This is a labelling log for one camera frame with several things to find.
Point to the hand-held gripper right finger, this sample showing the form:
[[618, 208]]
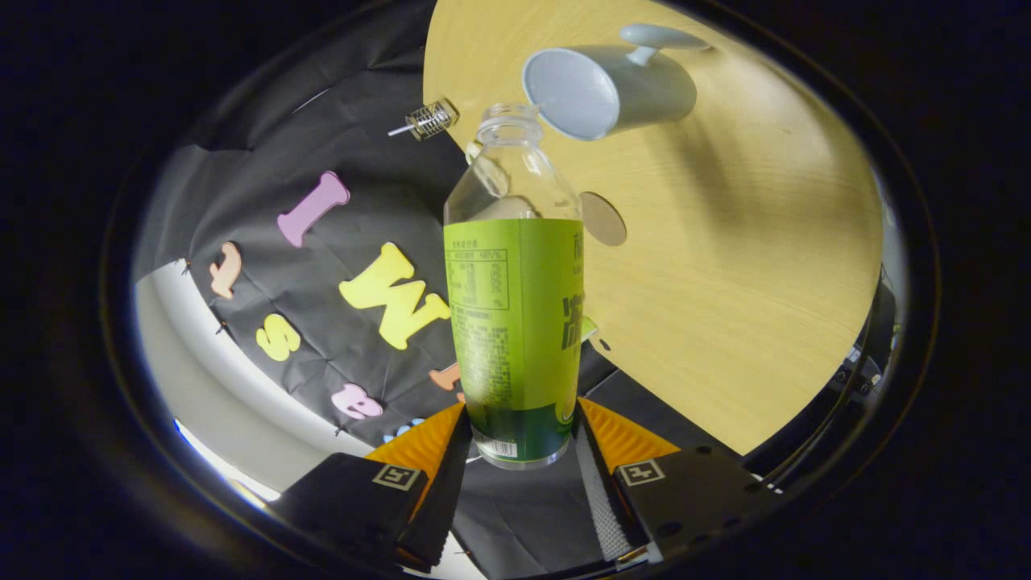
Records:
[[600, 499]]

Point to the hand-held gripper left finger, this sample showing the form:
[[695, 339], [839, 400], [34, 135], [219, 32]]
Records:
[[447, 491]]

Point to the clear green label juice bottle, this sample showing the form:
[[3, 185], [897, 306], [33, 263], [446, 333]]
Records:
[[515, 322]]

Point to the round brown coaster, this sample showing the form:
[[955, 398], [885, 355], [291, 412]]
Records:
[[606, 221]]

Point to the white cup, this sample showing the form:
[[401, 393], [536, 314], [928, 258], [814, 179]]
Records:
[[644, 89]]

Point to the wooden table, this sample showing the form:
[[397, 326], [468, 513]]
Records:
[[741, 266]]

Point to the white stick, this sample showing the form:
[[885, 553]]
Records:
[[398, 130]]

